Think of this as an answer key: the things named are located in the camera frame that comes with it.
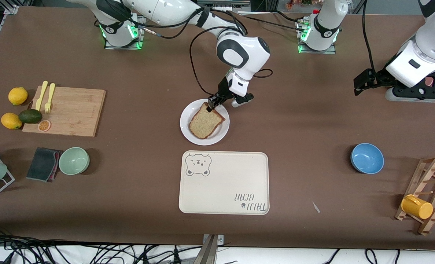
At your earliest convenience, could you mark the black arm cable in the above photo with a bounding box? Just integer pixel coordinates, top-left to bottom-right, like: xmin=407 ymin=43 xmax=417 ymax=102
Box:
xmin=361 ymin=0 xmax=376 ymax=73
xmin=129 ymin=7 xmax=273 ymax=96

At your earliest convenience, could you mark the plain bread slice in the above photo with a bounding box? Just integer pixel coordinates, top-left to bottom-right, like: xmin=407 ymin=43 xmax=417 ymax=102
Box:
xmin=189 ymin=103 xmax=226 ymax=140

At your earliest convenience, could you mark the yellow plastic knife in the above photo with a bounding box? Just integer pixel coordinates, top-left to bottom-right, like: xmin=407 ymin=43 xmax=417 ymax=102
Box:
xmin=35 ymin=81 xmax=48 ymax=111

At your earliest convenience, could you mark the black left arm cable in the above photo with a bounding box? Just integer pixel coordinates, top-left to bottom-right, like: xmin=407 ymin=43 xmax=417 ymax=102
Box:
xmin=361 ymin=0 xmax=376 ymax=73

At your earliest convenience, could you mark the white round plate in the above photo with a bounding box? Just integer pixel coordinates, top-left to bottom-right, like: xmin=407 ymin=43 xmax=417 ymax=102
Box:
xmin=180 ymin=99 xmax=230 ymax=146

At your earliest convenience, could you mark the cream bear print tray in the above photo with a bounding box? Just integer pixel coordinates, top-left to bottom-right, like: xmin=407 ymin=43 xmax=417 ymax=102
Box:
xmin=178 ymin=151 xmax=270 ymax=215

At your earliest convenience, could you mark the black cable on table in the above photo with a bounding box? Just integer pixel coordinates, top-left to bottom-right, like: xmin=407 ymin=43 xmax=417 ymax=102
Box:
xmin=245 ymin=15 xmax=307 ymax=33

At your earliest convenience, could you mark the green avocado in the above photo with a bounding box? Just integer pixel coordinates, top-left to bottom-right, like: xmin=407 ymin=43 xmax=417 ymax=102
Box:
xmin=18 ymin=109 xmax=43 ymax=124

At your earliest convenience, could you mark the wooden mug rack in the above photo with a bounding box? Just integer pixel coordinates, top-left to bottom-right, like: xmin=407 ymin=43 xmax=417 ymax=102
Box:
xmin=395 ymin=155 xmax=435 ymax=235

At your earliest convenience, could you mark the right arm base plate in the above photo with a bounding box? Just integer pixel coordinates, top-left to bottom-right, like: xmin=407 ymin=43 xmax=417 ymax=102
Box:
xmin=104 ymin=15 xmax=145 ymax=50

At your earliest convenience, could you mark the yellow mug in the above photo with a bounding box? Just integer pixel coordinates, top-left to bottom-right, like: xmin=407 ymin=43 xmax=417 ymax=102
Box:
xmin=401 ymin=194 xmax=434 ymax=220

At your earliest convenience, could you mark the dark grey folded cloth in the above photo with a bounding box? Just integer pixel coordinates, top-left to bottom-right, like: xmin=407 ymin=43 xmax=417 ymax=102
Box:
xmin=26 ymin=147 xmax=62 ymax=182

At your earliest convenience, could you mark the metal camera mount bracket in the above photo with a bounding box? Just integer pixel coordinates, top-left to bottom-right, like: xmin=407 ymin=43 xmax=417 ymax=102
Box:
xmin=202 ymin=234 xmax=225 ymax=264

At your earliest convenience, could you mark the grey switch box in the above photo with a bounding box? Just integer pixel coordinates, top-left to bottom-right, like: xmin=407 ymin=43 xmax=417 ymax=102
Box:
xmin=197 ymin=0 xmax=251 ymax=11

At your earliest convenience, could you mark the pale green bowl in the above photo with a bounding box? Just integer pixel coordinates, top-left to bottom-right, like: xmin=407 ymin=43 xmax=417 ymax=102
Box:
xmin=59 ymin=147 xmax=90 ymax=175

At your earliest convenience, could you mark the yellow plastic fork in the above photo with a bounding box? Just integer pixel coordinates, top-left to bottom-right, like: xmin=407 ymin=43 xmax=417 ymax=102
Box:
xmin=44 ymin=83 xmax=56 ymax=114

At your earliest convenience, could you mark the yellow lemon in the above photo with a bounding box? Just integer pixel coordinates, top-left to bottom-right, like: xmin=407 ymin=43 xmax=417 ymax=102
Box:
xmin=8 ymin=87 xmax=28 ymax=106
xmin=1 ymin=113 xmax=23 ymax=130

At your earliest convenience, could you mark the black floor cable bundle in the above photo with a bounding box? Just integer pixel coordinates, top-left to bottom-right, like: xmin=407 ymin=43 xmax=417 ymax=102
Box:
xmin=0 ymin=225 xmax=203 ymax=264

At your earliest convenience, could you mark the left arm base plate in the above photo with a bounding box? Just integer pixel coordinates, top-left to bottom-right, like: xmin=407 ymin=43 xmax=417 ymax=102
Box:
xmin=296 ymin=18 xmax=337 ymax=55

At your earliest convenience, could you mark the blue bowl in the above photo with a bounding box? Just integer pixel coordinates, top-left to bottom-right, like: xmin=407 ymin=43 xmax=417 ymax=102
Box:
xmin=350 ymin=143 xmax=384 ymax=174

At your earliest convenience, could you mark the wooden cutting board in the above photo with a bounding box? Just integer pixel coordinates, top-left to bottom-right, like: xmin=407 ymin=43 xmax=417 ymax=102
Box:
xmin=22 ymin=85 xmax=107 ymax=138

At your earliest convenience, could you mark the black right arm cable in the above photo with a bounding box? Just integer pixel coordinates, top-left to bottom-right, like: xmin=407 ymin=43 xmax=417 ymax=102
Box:
xmin=129 ymin=7 xmax=273 ymax=96

